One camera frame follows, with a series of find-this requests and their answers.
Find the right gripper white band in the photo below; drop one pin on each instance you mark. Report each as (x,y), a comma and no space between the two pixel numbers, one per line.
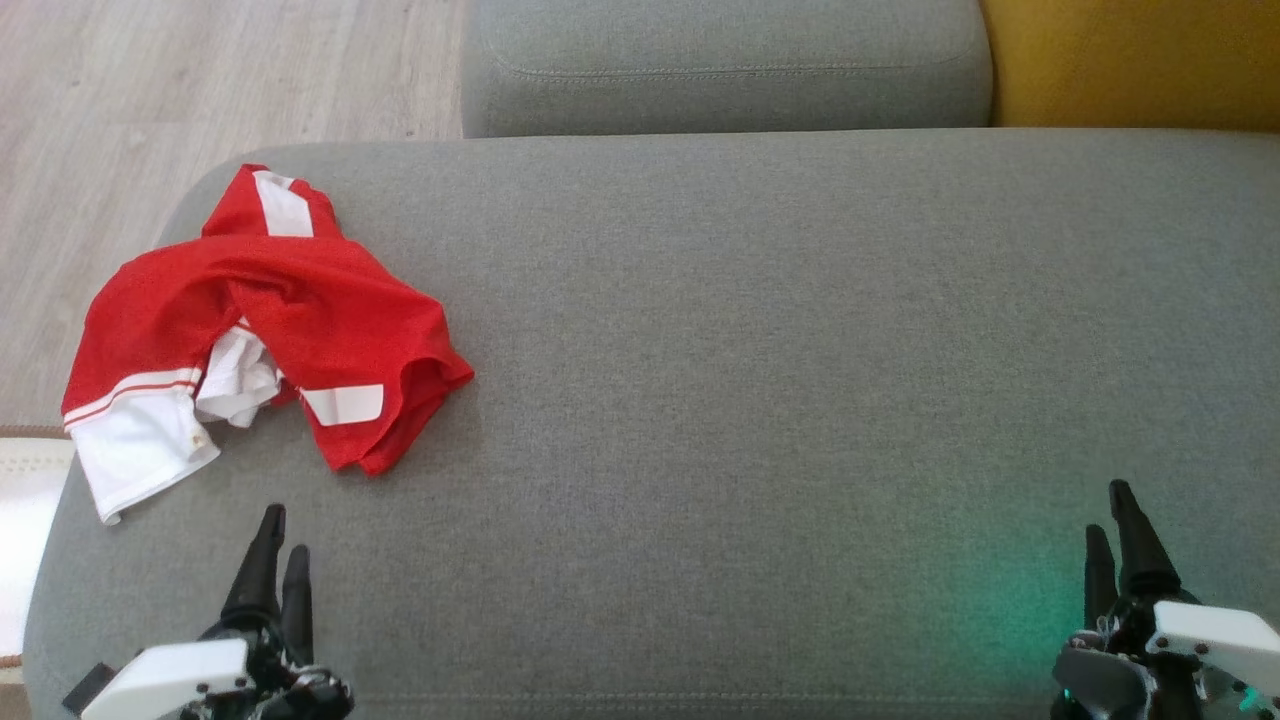
(1210,640)

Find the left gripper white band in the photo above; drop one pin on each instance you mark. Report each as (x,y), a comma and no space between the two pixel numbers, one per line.
(180,680)

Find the yellow sofa backrest cushion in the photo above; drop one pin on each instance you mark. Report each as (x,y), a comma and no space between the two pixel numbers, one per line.
(1140,60)

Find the white laundry basket brown rim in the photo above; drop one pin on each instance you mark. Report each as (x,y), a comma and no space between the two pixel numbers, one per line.
(25,520)

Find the grey sofa seat cushion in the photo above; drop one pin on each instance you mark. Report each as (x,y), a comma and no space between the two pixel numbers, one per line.
(720,60)

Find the red shorts white stripe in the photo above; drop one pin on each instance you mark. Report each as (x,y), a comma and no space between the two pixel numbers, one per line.
(340,320)

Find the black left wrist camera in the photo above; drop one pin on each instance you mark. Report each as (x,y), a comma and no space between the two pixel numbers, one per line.
(88,688)

